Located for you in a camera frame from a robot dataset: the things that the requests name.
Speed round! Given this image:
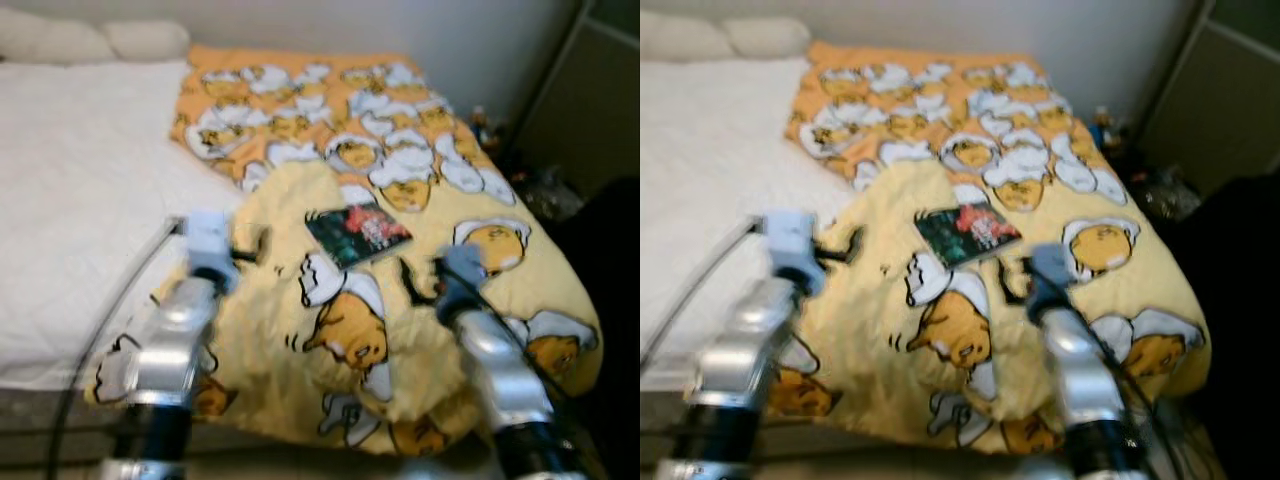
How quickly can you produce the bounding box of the dark green red book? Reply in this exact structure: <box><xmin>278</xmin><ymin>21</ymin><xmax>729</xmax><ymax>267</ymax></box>
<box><xmin>914</xmin><ymin>203</ymin><xmax>1024</xmax><ymax>270</ymax></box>
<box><xmin>304</xmin><ymin>203</ymin><xmax>414</xmax><ymax>270</ymax></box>

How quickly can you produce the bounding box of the white bed mattress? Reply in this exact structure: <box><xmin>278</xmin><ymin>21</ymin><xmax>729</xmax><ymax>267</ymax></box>
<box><xmin>640</xmin><ymin>55</ymin><xmax>851</xmax><ymax>396</ymax></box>
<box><xmin>0</xmin><ymin>58</ymin><xmax>251</xmax><ymax>441</ymax></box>

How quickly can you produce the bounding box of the clear plastic bag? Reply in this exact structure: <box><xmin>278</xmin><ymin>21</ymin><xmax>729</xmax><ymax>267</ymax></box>
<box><xmin>1135</xmin><ymin>165</ymin><xmax>1201</xmax><ymax>221</ymax></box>
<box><xmin>520</xmin><ymin>165</ymin><xmax>586</xmax><ymax>221</ymax></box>

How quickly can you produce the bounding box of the dark bottle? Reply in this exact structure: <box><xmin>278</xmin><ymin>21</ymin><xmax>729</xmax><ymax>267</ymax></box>
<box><xmin>1093</xmin><ymin>105</ymin><xmax>1123</xmax><ymax>153</ymax></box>
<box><xmin>470</xmin><ymin>105</ymin><xmax>503</xmax><ymax>153</ymax></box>

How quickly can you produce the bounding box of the beige bolster pillow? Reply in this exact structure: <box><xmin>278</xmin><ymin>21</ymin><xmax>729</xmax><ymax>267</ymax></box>
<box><xmin>0</xmin><ymin>8</ymin><xmax>191</xmax><ymax>64</ymax></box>
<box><xmin>640</xmin><ymin>10</ymin><xmax>811</xmax><ymax>61</ymax></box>

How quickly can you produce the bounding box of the dark grey cabinet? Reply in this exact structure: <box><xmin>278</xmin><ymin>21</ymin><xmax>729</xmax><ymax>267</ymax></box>
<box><xmin>1135</xmin><ymin>0</ymin><xmax>1280</xmax><ymax>196</ymax></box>
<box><xmin>510</xmin><ymin>0</ymin><xmax>641</xmax><ymax>201</ymax></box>

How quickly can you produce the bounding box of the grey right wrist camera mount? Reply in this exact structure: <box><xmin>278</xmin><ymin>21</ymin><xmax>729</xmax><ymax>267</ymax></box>
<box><xmin>1030</xmin><ymin>244</ymin><xmax>1076</xmax><ymax>301</ymax></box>
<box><xmin>440</xmin><ymin>244</ymin><xmax>488</xmax><ymax>296</ymax></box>

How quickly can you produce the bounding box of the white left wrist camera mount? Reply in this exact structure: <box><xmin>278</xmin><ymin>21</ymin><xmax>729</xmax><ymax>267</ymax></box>
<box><xmin>182</xmin><ymin>209</ymin><xmax>238</xmax><ymax>279</ymax></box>
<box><xmin>763</xmin><ymin>210</ymin><xmax>821</xmax><ymax>286</ymax></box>

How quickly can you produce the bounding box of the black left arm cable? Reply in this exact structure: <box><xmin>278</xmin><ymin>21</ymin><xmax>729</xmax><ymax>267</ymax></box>
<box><xmin>45</xmin><ymin>215</ymin><xmax>186</xmax><ymax>480</ymax></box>
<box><xmin>640</xmin><ymin>215</ymin><xmax>763</xmax><ymax>366</ymax></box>

